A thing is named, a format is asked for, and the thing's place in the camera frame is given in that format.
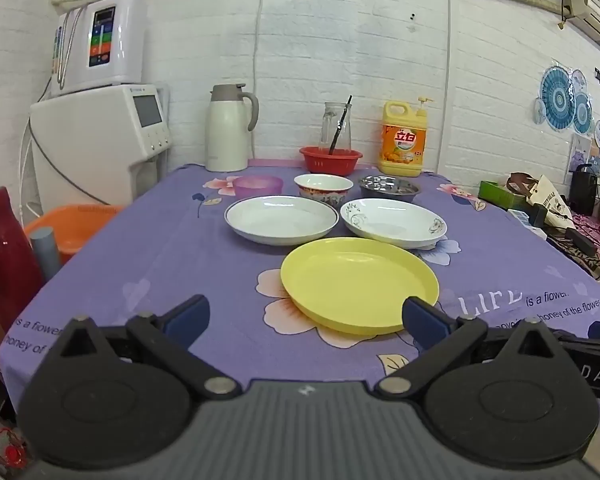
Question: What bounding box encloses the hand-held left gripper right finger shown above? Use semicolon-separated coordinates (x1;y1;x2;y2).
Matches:
374;296;572;406

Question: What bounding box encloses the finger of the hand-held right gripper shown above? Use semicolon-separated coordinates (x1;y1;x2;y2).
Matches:
555;333;600;359

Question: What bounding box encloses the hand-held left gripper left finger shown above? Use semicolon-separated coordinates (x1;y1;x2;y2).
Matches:
50;294;242;402

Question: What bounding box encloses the yellow plastic plate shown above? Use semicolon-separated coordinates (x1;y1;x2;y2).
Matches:
280;237;440;335

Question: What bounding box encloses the white plate with floral print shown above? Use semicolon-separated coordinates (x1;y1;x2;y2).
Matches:
340;198;448;250

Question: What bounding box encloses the white plate with dark rim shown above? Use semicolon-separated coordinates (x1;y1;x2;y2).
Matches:
224;195;339;246

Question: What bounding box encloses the stainless steel bowl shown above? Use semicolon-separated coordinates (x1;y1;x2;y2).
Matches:
358;175;422;205

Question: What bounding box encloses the purple plastic bowl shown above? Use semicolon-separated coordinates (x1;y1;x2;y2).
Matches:
232;175;284;200

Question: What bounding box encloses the patterned ceramic bowl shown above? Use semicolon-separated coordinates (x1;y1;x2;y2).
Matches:
294;173;355;206

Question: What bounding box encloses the purple floral tablecloth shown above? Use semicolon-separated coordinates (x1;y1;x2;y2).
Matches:
0;159;600;413

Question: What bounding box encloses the black power adapter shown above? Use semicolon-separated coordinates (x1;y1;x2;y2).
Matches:
564;227;599;257

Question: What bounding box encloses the orange plastic basin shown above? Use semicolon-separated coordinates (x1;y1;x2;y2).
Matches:
23;203;124;265

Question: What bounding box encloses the green box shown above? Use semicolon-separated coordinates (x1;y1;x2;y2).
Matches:
478;179;527;211

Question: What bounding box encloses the grey cylinder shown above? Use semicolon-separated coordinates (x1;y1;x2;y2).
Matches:
30;227;62;282

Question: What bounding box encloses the beige tote bag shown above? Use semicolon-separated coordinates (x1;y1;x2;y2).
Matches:
526;174;577;232

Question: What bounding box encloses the yellow detergent bottle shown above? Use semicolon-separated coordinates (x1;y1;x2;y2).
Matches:
378;97;434;178

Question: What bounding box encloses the red plastic basket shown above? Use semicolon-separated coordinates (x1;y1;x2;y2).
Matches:
299;146;364;177

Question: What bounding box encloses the white thermal carafe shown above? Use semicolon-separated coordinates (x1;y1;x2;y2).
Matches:
204;83;260;173

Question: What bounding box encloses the red thermos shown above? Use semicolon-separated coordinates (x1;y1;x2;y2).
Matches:
0;187;47;333

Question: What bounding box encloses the white water dispenser with screen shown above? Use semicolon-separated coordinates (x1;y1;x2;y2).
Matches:
29;83;174;213

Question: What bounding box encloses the glass pitcher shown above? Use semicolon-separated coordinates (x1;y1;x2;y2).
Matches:
321;102;354;154

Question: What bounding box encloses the black stirring stick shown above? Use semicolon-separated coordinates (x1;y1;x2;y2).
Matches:
328;95;354;156

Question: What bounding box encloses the blue paper fan decoration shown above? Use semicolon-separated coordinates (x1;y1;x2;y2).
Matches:
532;62;597;137

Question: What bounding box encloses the white water purifier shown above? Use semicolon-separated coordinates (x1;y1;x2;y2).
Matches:
49;0;149;99

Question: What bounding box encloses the white wall cable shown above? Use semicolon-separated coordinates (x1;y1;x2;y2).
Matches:
251;0;267;107
432;0;456;173

